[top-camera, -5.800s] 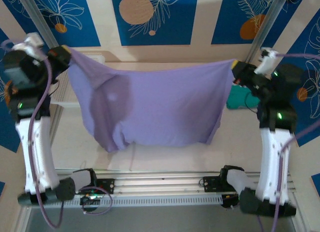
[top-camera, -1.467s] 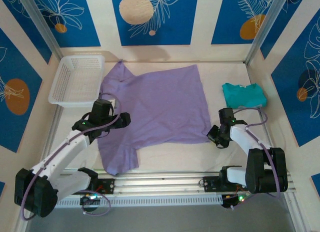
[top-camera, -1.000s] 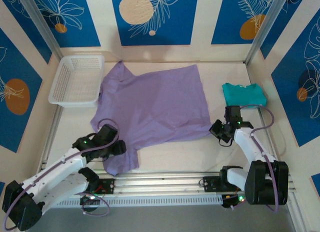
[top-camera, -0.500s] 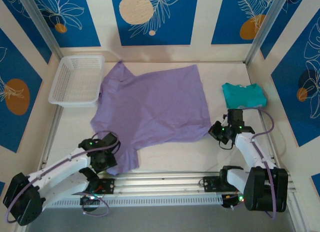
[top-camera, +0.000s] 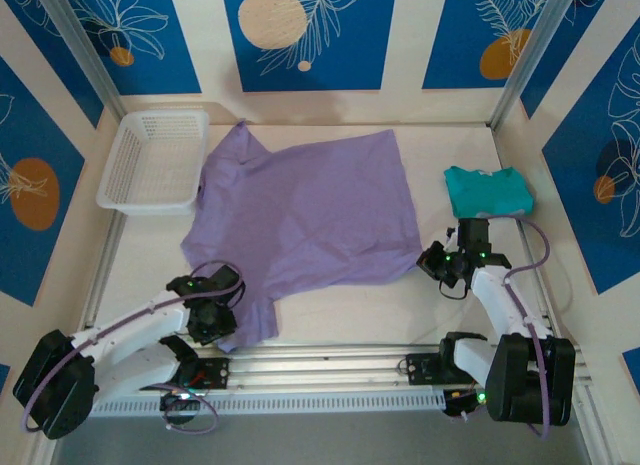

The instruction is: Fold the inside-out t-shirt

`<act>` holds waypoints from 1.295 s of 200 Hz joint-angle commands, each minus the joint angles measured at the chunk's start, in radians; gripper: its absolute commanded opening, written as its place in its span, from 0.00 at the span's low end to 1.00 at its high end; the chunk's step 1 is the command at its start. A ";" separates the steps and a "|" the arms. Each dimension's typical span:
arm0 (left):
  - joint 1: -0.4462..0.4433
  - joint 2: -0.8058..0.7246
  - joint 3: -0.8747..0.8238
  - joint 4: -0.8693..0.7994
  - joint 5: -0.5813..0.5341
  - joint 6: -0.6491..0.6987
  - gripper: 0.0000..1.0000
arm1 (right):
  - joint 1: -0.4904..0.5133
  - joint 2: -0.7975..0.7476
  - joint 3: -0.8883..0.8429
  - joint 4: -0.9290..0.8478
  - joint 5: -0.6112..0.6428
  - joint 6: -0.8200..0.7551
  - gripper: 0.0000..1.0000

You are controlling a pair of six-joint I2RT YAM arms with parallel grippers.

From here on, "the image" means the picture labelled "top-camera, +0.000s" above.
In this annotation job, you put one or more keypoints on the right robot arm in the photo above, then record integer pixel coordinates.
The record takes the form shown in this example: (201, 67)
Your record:
(492, 305)

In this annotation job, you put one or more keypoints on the purple t-shirt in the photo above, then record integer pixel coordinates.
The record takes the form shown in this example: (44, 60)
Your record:
(310, 210)

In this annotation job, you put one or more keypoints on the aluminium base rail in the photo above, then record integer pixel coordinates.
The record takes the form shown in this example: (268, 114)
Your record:
(320, 365)

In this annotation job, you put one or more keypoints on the aluminium frame post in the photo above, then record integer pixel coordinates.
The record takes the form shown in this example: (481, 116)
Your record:
(85, 50)
(530, 60)

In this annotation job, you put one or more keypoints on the black base controller board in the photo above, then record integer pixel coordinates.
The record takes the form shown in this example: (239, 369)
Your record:
(212, 372)
(422, 369)

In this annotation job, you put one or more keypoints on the folded teal t-shirt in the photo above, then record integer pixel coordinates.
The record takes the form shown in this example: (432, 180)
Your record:
(490, 192)

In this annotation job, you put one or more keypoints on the white plastic basket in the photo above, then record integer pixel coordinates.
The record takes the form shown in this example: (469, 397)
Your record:
(155, 155)

